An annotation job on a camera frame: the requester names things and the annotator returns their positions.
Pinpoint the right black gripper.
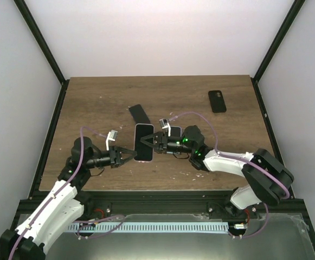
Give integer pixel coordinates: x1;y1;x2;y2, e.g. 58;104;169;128
142;131;194;154

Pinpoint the black aluminium frame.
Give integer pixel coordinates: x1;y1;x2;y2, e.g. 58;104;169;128
11;1;315;253

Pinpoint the black phone case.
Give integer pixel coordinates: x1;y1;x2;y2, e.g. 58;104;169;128
208;90;227;113

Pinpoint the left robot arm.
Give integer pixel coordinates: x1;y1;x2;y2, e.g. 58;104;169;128
0;136;137;259

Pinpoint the clear magsafe phone case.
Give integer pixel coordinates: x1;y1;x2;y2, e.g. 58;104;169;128
133;123;155;164

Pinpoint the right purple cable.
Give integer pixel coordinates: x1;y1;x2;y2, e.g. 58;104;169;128
169;112;291;239

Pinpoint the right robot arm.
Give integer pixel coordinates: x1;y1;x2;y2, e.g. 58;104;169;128
140;125;294;218

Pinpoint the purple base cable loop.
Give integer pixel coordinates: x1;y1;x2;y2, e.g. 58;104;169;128
76;212;127;241

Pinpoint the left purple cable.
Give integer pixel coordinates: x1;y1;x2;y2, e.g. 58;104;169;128
9;126;110;260

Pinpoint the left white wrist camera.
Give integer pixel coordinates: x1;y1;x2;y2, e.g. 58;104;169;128
106;130;118;151

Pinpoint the blue-edged black phone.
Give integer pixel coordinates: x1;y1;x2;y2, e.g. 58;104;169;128
128;104;151;124

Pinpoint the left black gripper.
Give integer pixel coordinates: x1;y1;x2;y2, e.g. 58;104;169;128
86;146;138;169

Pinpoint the light blue slotted cable duct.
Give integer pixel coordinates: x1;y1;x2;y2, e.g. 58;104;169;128
65;222;229;234

